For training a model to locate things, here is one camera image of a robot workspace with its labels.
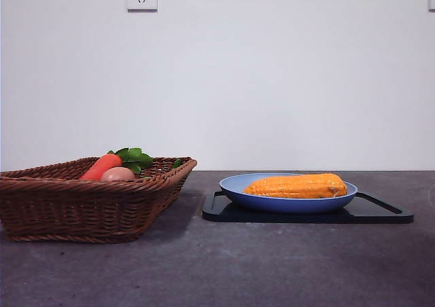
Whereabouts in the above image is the orange carrot with green leaves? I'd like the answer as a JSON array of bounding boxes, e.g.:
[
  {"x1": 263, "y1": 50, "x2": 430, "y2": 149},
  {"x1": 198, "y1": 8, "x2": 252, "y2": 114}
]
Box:
[{"x1": 78, "y1": 147, "x2": 154, "y2": 181}]

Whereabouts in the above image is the brown wicker basket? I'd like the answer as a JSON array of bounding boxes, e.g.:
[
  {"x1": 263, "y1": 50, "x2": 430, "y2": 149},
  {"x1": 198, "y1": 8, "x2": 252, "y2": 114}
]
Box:
[{"x1": 0, "y1": 156, "x2": 198, "y2": 245}]

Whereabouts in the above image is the blue round plate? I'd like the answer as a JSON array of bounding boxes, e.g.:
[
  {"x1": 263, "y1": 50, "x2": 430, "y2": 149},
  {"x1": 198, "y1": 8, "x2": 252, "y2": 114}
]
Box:
[{"x1": 219, "y1": 173, "x2": 359, "y2": 215}]

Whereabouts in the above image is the black rectangular tray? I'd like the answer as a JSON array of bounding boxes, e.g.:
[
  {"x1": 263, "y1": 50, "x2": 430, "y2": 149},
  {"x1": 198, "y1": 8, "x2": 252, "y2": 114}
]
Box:
[{"x1": 201, "y1": 190, "x2": 415, "y2": 224}]

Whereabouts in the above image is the pale brown egg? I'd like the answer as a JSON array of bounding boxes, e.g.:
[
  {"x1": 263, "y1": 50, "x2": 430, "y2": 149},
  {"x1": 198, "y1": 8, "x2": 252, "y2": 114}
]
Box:
[{"x1": 100, "y1": 166, "x2": 136, "y2": 182}]

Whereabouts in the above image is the yellow corn cob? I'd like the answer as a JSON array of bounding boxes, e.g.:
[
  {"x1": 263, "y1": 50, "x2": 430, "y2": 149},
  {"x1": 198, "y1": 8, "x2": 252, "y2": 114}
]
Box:
[{"x1": 243, "y1": 173, "x2": 349, "y2": 200}]

